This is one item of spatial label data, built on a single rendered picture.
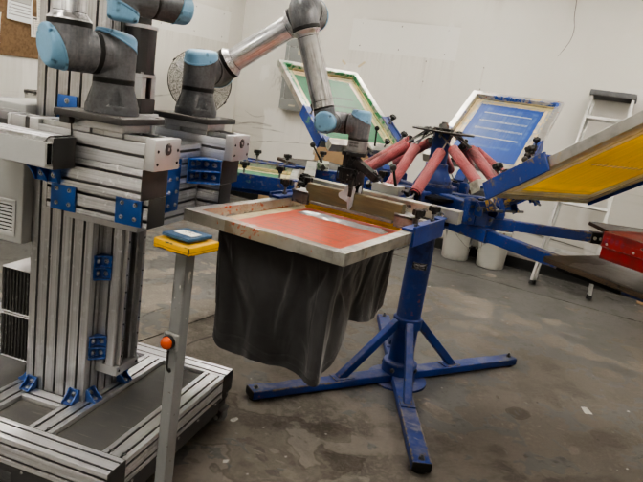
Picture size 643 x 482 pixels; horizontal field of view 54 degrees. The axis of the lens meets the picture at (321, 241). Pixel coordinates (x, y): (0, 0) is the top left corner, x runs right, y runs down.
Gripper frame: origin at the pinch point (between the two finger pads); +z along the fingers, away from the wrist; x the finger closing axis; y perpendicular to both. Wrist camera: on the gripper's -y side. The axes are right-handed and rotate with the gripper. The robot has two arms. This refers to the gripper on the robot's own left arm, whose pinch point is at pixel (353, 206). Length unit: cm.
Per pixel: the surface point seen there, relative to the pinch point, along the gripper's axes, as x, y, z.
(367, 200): 1.5, -6.2, -3.7
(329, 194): 1.5, 9.9, -2.6
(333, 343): 41, -20, 37
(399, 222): 3.1, -20.5, 1.2
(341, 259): 60, -28, 4
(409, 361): -64, -11, 81
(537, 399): -121, -66, 101
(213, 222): 60, 17, 3
